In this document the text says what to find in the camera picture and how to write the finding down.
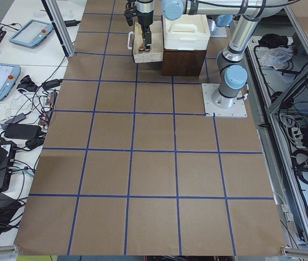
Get white plastic tray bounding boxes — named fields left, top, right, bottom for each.
left=163, top=15, right=210, bottom=51

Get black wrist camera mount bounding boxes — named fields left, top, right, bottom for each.
left=124, top=0, right=137, bottom=26

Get blue teach pendant upper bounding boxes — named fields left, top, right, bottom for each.
left=9, top=19, right=54, bottom=48

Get white drawer handle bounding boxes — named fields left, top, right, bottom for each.
left=127, top=31, right=134, bottom=51

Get black power adapter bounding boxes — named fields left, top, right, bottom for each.
left=4, top=124, right=42, bottom=140

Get grey orange scissors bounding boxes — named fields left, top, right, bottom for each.
left=138, top=41, right=150, bottom=52

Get white crumpled cloth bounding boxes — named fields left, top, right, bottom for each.
left=259, top=47, right=293, bottom=70

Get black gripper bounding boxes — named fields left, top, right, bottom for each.
left=137, top=11, right=154, bottom=46

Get aluminium frame post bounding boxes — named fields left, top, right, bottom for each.
left=41, top=0, right=75, bottom=59

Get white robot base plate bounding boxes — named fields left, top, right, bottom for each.
left=202, top=83, right=248, bottom=118

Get aluminium cable rack frame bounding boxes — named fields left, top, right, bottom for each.
left=248, top=1, right=308, bottom=246

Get light wooden drawer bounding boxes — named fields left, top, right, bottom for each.
left=128, top=21, right=164, bottom=64

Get dark brown wooden cabinet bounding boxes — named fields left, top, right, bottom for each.
left=161, top=49, right=207, bottom=77

